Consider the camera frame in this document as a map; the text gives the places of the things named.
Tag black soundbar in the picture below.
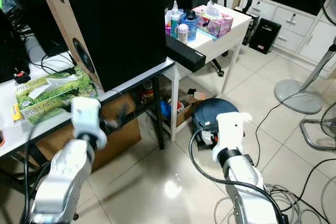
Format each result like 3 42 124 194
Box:
165 34 207 73

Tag grey coiled floor cable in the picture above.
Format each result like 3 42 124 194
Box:
213 183 316 224

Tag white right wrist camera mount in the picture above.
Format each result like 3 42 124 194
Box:
212 112 246 163

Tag grey standing fan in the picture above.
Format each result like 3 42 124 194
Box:
274 0 336 115

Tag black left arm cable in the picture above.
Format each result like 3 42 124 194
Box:
21 106 71 224

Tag small red black plug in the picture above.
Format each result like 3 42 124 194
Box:
14 70 31 84

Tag black computer monitor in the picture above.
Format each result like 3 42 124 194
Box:
0 0 33 84

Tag white desk with black legs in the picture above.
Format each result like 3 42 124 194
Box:
0 35 176 198

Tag small yellow tube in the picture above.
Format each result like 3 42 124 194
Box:
10 103 24 124

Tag small open cardboard box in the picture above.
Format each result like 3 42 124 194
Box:
160 88 206 129

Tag small white side table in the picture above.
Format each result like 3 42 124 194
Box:
165 5 253 142

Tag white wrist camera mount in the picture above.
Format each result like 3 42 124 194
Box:
212 112 246 163
70 97 108 150

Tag tall black wood-sided speaker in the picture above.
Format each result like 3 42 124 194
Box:
34 0 166 93

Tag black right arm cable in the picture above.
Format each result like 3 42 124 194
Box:
188 127 289 224

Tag small pink white bottle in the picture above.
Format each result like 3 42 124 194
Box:
176 23 189 44

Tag white bin with blue lid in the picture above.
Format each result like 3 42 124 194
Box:
191 97 240 147

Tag red can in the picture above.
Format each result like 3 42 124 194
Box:
140 81 154 105

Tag pink floral tissue box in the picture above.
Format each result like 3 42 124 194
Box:
193 1 235 39

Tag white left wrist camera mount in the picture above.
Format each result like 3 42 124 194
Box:
70 97 108 150

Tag large brown cardboard box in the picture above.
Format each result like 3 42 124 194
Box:
30 92 143 172

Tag white drawer cabinet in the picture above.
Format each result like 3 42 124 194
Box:
215 0 336 66

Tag green Premier tissue box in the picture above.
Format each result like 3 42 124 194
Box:
14 71 98 125

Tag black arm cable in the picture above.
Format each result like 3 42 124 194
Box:
21 106 71 224
188 127 289 224

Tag white nozzle bottle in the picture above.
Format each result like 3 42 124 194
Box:
169 1 181 37

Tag black fan power cable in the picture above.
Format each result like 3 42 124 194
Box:
255 85 316 168

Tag blue mesh basket cup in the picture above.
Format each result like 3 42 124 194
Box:
180 10 200 41

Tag chrome chair frame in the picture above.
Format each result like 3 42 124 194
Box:
300 102 336 152

